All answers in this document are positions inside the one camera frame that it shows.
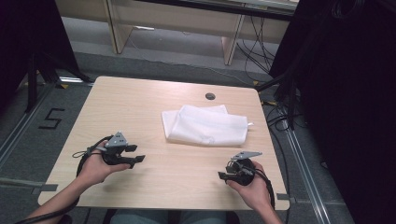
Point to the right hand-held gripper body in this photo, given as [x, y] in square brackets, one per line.
[244, 174]

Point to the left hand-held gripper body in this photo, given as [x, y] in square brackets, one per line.
[115, 142]

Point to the white zippered cloth bag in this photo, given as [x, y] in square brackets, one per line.
[205, 127]

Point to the person's right hand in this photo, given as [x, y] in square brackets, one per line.
[257, 191]

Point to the person's left hand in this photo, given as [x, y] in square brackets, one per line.
[93, 169]

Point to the grey tape strip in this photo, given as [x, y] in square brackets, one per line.
[282, 196]
[46, 188]

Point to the black metal stand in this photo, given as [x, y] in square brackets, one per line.
[292, 102]
[32, 84]

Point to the black curtain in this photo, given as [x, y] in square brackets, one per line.
[348, 93]
[28, 37]

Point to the light wooden desk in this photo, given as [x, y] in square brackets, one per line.
[174, 17]

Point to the aluminium floor rail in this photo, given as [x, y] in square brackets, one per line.
[21, 127]
[306, 174]

